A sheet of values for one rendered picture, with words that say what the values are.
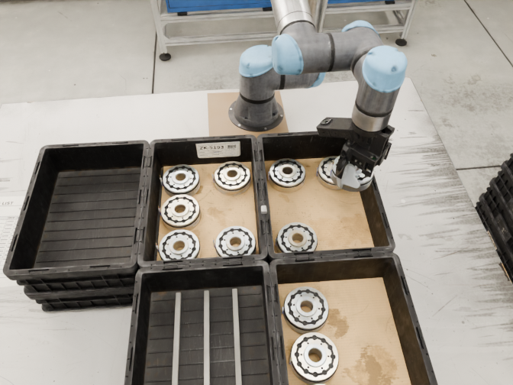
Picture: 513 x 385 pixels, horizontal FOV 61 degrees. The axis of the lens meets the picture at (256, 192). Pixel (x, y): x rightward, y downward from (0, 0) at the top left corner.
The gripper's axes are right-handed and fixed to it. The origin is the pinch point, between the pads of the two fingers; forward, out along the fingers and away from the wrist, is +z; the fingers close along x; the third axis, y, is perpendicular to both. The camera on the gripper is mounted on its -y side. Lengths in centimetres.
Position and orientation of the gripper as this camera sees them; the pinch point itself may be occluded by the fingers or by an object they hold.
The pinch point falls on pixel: (344, 176)
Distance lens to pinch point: 107.4
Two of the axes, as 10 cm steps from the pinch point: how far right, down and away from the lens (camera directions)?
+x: 6.4, -6.1, 4.6
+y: 7.6, 5.2, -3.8
